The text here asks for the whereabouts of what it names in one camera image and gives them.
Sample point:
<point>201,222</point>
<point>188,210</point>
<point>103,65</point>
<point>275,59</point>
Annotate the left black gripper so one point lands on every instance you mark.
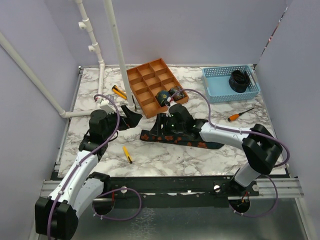
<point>132,119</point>

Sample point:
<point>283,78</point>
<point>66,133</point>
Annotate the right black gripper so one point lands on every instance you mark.
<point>160,119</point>

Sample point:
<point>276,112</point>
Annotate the black orange floral tie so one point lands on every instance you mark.
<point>179,139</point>

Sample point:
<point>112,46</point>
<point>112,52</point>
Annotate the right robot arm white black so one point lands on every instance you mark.
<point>260,148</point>

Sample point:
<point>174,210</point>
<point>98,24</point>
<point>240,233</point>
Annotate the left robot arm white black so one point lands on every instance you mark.
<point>57,215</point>

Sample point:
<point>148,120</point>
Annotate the yellow utility knife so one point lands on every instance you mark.
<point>119,92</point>

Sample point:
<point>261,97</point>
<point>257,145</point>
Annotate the small yellow black cutter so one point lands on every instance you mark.
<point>127,155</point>

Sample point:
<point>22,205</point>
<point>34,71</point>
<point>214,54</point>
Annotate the rolled navy yellow tie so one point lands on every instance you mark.
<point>163,98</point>

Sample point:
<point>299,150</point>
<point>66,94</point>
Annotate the rolled brown floral tie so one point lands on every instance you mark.
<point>176,93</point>

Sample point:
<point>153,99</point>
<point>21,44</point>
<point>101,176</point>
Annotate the orange wooden compartment tray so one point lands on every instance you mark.
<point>147,80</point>

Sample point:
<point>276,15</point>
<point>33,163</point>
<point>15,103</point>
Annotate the light blue plastic basket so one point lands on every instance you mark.
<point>217,89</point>

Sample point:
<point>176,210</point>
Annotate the rolled black tie in basket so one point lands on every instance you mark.
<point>239,81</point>

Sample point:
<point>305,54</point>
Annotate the small green handled screwdriver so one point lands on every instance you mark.
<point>133,100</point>

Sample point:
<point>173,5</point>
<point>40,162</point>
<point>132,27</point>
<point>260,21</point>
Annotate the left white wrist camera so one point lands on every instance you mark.
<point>105,104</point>

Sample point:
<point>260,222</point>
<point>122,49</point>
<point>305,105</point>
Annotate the orange handled screwdriver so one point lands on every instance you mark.
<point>236,116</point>

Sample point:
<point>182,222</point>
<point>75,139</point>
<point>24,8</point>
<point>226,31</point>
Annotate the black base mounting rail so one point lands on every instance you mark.
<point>105,192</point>

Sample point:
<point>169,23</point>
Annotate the aluminium extrusion rail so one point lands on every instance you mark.
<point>287,188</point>

